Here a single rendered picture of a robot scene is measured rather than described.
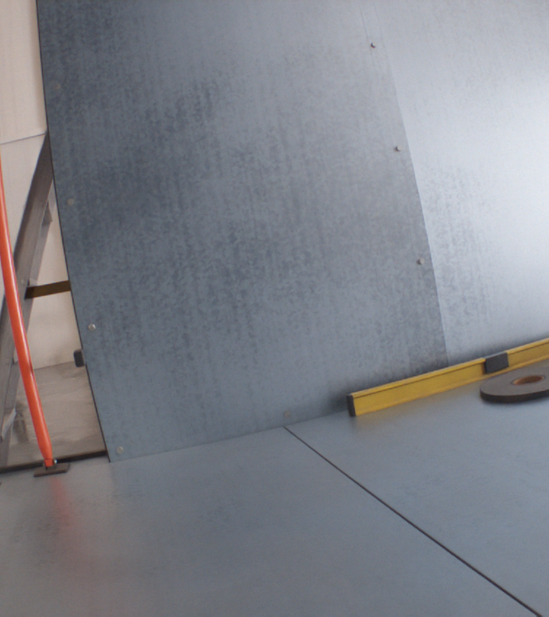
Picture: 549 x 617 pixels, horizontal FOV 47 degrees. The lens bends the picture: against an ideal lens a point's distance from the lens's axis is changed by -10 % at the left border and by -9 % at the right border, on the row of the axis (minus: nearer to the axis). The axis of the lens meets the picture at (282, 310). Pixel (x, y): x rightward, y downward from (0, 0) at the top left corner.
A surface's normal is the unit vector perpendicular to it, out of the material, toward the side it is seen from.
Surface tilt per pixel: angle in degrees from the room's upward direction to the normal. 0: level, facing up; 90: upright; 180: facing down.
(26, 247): 88
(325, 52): 90
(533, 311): 90
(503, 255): 90
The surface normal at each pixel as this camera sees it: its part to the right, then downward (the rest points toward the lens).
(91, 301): 0.24, 0.04
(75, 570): -0.18, -0.98
